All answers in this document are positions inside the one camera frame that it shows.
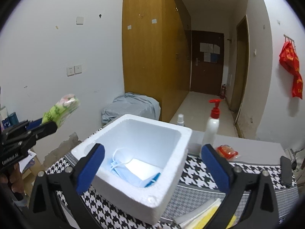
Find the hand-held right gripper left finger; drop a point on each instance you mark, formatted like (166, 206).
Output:
(90, 169)

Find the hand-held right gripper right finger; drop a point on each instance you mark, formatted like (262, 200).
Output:
(215, 169)

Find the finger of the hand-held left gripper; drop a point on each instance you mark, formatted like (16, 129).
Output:
(46, 128)
(35, 123)

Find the green tissue packet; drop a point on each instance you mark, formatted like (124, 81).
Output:
(62, 109)

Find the blue face mask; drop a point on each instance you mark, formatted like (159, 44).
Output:
(124, 174)

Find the white foam box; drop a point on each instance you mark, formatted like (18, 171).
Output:
(166, 171)

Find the yellow sponge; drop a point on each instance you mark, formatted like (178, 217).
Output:
(207, 218)

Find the person's left hand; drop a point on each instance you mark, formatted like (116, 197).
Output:
(14, 180)

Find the red snack packet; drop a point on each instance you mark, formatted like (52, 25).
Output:
(227, 152)

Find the black white houndstooth cloth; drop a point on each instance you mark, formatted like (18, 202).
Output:
(194, 169)

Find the blue white carton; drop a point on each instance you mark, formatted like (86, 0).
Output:
(12, 119)

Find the cardboard box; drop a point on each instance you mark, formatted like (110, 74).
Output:
(31, 171)

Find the white pump bottle red top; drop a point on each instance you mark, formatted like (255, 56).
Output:
(212, 128)

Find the white gauze packet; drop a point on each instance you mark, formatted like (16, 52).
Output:
(188, 217)

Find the small clear spray bottle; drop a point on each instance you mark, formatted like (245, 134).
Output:
(181, 120)

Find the black phone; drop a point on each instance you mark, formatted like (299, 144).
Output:
(286, 171)

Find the grey-blue crumpled cloth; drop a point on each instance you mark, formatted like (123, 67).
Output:
(131, 107)

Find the red fire extinguisher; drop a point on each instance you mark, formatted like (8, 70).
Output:
(222, 91)

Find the dark brown door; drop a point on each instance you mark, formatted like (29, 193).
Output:
(205, 76)

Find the white and blue notice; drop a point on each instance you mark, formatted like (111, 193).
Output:
(211, 57)

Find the red plastic bag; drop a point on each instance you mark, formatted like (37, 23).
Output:
(289, 57)
(297, 85)

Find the wooden wardrobe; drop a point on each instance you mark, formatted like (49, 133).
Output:
(147, 64)

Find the white paper notice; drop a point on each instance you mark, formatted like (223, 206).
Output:
(206, 47)
(216, 48)

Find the white wall socket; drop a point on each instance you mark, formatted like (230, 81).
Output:
(70, 71)

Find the wooden side door frame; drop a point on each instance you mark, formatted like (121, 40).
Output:
(245, 76)

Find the white wall junction cover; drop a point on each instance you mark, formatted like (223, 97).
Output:
(79, 20)

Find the wall hook rack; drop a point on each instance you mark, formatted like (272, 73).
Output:
(289, 38)

